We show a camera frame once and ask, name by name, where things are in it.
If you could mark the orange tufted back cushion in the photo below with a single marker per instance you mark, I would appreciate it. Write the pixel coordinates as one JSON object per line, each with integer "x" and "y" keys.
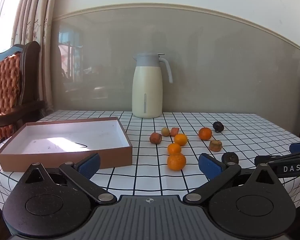
{"x": 2, "y": 85}

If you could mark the large wrinkled orange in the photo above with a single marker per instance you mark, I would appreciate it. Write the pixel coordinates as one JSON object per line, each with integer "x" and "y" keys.
{"x": 176, "y": 161}

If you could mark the dark mangosteen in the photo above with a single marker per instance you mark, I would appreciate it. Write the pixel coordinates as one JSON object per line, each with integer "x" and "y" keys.
{"x": 230, "y": 157}
{"x": 218, "y": 126}

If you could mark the brown cardboard box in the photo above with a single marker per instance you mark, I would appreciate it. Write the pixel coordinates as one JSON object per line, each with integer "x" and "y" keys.
{"x": 65, "y": 135}

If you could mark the white checked tablecloth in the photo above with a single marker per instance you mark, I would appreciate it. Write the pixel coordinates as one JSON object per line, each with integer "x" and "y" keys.
{"x": 145, "y": 175}

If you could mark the blue cloth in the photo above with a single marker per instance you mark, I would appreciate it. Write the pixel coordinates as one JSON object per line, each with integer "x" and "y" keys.
{"x": 5, "y": 51}

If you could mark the beige embroidered curtain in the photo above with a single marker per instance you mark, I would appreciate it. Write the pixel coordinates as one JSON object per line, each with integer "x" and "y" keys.
{"x": 32, "y": 17}

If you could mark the cream thermos jug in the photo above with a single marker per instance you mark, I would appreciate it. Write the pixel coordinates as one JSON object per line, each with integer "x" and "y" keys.
{"x": 146, "y": 92}

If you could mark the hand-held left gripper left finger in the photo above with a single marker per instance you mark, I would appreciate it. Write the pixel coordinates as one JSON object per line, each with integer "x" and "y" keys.
{"x": 90, "y": 165}

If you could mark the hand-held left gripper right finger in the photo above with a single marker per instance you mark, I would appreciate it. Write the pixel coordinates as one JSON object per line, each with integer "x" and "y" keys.
{"x": 210, "y": 165}

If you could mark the small yellowish lychee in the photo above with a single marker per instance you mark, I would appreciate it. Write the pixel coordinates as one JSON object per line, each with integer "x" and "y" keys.
{"x": 165, "y": 131}

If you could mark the window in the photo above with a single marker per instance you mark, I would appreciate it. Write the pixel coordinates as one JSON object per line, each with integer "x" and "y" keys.
{"x": 0, "y": 17}

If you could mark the small orange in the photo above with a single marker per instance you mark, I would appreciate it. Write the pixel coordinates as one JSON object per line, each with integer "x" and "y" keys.
{"x": 205, "y": 133}
{"x": 180, "y": 139}
{"x": 174, "y": 149}

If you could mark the brown ridged pastry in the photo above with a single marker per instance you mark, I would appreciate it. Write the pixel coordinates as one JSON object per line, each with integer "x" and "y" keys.
{"x": 155, "y": 138}

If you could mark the orange-red carrot chunk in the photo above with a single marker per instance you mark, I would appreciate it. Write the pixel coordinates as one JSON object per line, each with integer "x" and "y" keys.
{"x": 174, "y": 131}

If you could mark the dark wooden sofa frame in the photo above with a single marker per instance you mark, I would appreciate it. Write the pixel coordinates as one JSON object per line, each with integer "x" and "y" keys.
{"x": 31, "y": 80}

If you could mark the tan brown pastry piece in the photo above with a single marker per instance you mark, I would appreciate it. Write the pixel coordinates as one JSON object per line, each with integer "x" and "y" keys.
{"x": 215, "y": 145}

